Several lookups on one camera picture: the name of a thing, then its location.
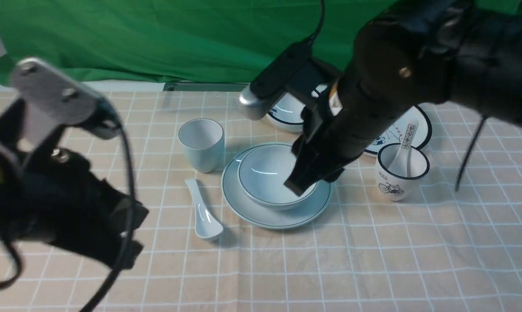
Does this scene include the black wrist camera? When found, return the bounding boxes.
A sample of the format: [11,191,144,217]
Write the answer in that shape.
[239,41,341,120]

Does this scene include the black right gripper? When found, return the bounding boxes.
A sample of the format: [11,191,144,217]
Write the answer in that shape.
[283,72,400,196]

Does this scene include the green backdrop cloth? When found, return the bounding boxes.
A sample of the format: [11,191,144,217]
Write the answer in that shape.
[0,0,522,85]

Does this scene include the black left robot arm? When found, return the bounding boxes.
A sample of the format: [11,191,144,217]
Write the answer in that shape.
[0,99,149,267]

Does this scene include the pale blue spoon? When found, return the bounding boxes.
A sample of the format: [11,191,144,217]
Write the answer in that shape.
[185,179,224,242]

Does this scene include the pale blue cup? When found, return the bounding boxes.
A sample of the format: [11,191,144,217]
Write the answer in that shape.
[178,118,225,174]

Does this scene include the white bowl black rim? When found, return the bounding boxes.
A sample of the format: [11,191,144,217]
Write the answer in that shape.
[267,90,313,133]

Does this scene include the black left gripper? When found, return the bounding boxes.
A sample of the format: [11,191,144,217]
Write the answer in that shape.
[0,99,149,268]

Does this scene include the white spoon with characters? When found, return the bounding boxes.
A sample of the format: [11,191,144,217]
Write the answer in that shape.
[388,119,419,177]

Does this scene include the white cartoon plate black rim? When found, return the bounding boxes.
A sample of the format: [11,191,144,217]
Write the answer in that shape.
[363,105,433,157]

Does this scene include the black cable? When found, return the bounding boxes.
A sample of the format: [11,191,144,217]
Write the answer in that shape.
[0,100,136,312]

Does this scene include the white bicycle cup black rim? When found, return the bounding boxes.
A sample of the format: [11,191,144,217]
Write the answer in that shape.
[374,143,431,202]

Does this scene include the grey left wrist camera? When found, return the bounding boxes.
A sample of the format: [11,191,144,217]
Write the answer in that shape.
[10,57,122,140]

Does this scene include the pale blue plate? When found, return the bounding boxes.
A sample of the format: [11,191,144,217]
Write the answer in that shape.
[221,142,333,230]

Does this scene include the checkered beige tablecloth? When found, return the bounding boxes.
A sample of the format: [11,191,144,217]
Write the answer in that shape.
[97,91,522,312]

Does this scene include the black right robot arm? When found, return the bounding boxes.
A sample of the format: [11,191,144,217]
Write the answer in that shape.
[284,0,522,195]

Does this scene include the pale blue bowl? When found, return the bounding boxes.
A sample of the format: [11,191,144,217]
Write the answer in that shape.
[237,143,318,211]

